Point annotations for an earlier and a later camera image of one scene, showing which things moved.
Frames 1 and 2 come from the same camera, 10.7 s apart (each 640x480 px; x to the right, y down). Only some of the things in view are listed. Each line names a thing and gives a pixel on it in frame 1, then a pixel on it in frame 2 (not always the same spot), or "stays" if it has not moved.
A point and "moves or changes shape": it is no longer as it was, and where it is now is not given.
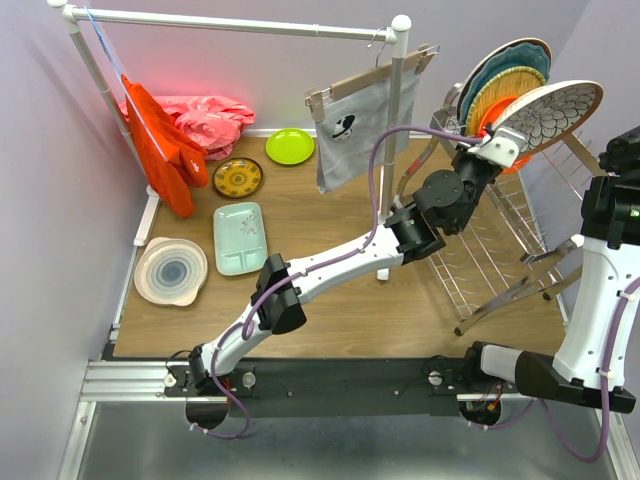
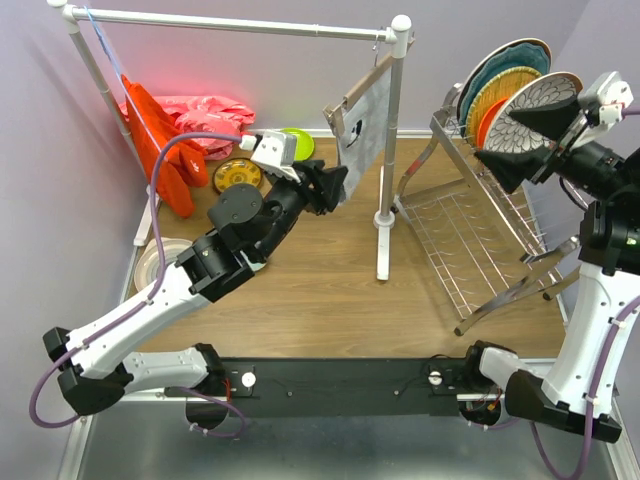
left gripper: x=462 y=154 to x=328 y=188
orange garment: x=171 y=158 stays
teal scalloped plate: x=516 y=55 stays
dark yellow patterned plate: x=237 y=177 stays
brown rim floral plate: x=547 y=112 moves or changes shape
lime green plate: x=290 y=146 stays
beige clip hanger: x=317 y=97 to x=334 y=110
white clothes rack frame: x=393 y=31 stays
